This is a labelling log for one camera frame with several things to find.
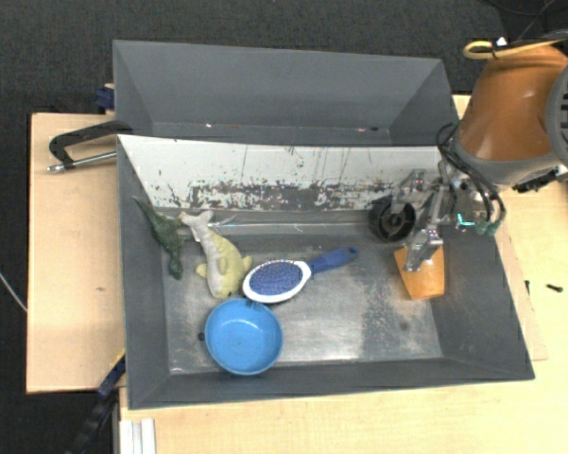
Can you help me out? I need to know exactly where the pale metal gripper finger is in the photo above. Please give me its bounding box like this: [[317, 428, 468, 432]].
[[398, 169, 437, 208], [402, 228, 445, 273]]

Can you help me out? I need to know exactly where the orange block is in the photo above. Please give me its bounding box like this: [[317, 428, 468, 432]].
[[393, 243, 447, 302]]

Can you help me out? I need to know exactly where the black ribbed wheel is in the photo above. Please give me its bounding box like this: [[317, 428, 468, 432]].
[[368, 195, 418, 244]]

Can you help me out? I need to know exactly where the grey metal bin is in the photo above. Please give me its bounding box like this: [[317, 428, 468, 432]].
[[112, 39, 536, 410]]

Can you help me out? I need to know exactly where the blue and white hairbrush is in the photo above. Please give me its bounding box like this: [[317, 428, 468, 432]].
[[241, 246, 360, 304]]

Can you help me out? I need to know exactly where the blue bowl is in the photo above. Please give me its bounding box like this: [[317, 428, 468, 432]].
[[203, 297, 284, 377]]

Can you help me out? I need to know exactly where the pale plush fish toy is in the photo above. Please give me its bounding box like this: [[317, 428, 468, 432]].
[[178, 209, 254, 301]]

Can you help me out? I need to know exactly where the green toy dinosaur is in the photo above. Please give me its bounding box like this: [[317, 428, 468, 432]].
[[131, 195, 191, 281]]

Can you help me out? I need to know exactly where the black cylinder on white bracket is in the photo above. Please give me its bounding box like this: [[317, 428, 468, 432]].
[[510, 167, 568, 194]]

